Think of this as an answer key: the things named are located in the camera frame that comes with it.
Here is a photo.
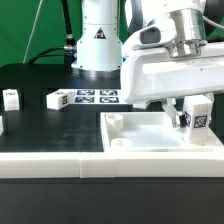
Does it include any sheet of fiducial tags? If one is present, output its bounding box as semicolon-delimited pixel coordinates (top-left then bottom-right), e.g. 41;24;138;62
70;89;125;105

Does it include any black cable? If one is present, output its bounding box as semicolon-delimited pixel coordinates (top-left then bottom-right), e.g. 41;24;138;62
26;0;78;65

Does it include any white obstacle fence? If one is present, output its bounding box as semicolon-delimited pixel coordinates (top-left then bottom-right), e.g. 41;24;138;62
0;152;224;179

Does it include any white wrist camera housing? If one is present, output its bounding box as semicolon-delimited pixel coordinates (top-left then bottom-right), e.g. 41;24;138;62
121;18;177;58

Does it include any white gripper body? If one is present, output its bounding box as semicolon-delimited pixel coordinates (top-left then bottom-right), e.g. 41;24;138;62
120;43;224;104

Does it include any white square tabletop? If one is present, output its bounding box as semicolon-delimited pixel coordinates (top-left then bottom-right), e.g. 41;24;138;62
100;112;224;152

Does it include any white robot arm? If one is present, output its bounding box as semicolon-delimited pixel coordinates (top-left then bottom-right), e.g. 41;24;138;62
72;0;224;126

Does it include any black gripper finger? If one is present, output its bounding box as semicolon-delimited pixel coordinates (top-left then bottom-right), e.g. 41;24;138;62
162;98;179;128

